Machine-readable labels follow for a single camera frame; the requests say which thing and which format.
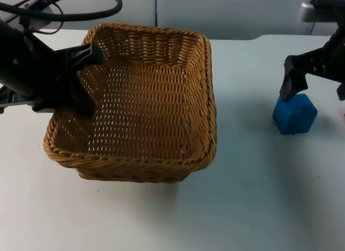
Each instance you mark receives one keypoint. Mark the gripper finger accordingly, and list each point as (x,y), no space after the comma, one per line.
(341,91)
(79,94)
(293,82)
(83,55)

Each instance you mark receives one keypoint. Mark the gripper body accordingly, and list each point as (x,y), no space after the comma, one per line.
(332,62)
(29,64)

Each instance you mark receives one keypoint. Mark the blue cube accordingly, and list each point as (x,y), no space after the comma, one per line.
(296,118)

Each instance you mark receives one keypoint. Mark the pale brown wicker basket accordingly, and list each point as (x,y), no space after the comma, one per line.
(140,100)

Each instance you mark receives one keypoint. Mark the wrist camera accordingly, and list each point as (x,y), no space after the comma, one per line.
(40,17)
(310,12)

